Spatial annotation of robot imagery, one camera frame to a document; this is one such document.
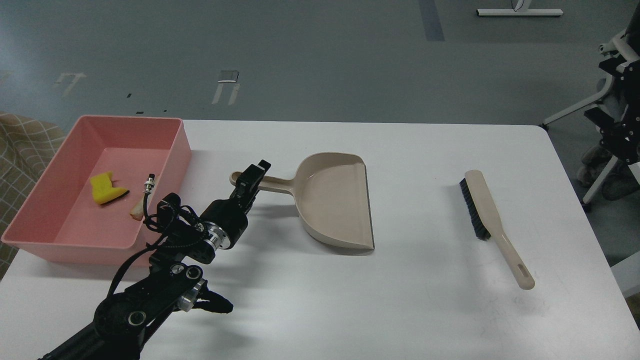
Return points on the yellow sponge piece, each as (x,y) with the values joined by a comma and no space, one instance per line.
(103,190)

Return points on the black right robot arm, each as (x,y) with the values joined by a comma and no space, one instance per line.
(620,137)

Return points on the pink plastic bin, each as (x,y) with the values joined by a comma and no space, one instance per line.
(59,220)

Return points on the white office chair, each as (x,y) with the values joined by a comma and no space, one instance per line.
(595,110)

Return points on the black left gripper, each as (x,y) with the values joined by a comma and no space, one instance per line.
(227,219)

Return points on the beige hand brush black bristles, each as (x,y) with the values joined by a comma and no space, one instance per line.
(487,224)

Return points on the beige checkered cloth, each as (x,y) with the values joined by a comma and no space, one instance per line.
(27,146)

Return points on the white bread slice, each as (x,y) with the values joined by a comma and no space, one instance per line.
(139,210)

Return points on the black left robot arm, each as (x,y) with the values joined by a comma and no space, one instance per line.
(166,276)

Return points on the beige plastic dustpan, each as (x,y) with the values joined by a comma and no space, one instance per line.
(330,191)

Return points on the white table base bar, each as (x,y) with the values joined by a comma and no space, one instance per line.
(548,13)

